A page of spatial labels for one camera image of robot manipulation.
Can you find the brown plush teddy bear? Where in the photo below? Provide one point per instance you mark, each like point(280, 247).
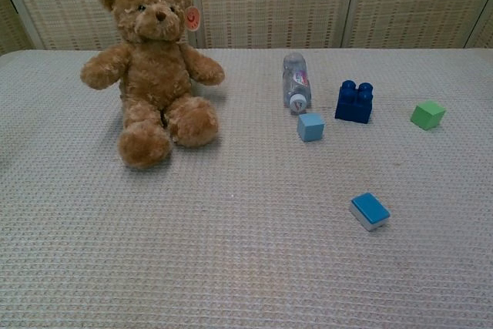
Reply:
point(154, 71)

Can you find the beige waffle weave tablecloth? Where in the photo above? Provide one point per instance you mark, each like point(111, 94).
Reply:
point(246, 209)

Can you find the light blue cube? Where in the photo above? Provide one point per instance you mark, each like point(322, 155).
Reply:
point(310, 127)

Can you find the clear plastic water bottle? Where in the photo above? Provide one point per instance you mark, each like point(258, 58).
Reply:
point(296, 84)

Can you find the dark blue building brick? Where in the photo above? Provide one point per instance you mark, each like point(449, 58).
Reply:
point(354, 103)

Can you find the round orange hang tag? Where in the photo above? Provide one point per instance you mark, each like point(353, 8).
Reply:
point(192, 19)

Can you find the blue and white block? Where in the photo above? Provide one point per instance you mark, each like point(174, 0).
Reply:
point(369, 211)

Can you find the woven folding screen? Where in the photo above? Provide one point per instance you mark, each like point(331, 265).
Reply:
point(269, 1)

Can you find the green cube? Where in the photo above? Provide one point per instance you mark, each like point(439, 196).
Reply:
point(426, 115)

